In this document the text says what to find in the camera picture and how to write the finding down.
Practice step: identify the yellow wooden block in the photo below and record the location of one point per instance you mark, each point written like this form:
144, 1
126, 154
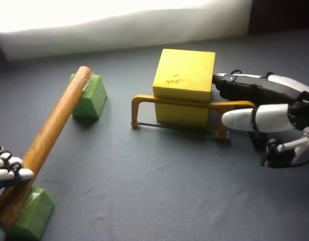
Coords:
182, 75

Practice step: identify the grey table cloth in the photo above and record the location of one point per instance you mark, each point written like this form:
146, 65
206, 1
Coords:
154, 188

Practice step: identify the white backdrop cloth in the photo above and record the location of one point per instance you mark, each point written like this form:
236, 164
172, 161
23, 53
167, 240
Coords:
119, 30

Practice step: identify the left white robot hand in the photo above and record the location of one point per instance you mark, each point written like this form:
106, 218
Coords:
8, 173

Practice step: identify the orange frame hacksaw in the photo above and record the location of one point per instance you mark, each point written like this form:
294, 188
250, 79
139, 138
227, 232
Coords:
174, 101

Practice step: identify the green support block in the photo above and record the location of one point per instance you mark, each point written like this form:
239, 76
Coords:
33, 216
91, 103

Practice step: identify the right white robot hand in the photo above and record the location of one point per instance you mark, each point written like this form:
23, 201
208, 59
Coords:
269, 118

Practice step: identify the wooden rod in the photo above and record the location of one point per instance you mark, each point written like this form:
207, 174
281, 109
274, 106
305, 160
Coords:
56, 120

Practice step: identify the black backdrop cloth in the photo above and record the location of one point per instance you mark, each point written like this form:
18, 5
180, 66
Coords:
282, 15

